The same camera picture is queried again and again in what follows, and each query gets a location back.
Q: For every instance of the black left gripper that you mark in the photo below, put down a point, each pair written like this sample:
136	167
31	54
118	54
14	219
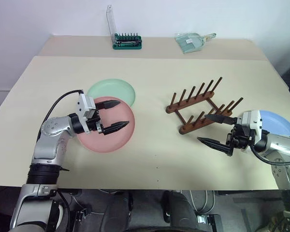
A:
94	122

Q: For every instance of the green screwdriver bit case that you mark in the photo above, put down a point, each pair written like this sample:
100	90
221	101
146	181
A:
128	44

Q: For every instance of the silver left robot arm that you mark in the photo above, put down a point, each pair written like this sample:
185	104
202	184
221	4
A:
50	145

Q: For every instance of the black box with metal clip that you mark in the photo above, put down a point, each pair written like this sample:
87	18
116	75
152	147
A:
81	216
212	223

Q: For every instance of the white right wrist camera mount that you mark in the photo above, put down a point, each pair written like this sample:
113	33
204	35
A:
251	120

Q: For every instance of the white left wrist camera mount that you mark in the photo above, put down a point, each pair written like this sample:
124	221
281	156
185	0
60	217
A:
85	104

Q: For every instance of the dark grey rounded shape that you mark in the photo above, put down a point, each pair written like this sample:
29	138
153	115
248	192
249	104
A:
178	210

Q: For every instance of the wooden dish rack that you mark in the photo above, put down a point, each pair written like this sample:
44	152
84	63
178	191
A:
191	102

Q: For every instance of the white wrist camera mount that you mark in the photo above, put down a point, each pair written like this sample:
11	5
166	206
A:
85	104
251	120

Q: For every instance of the red plate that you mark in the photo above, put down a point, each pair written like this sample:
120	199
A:
111	142

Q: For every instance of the clear green plastic dustpan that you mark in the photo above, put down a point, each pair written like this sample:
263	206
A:
191	43

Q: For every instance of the blue plate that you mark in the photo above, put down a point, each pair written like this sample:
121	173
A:
278	123

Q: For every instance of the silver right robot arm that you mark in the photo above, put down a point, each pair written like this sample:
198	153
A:
280	143

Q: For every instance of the green plate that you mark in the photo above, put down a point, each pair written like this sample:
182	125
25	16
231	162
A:
111	88

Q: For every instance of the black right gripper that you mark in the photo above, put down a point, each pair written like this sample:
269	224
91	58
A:
239	141

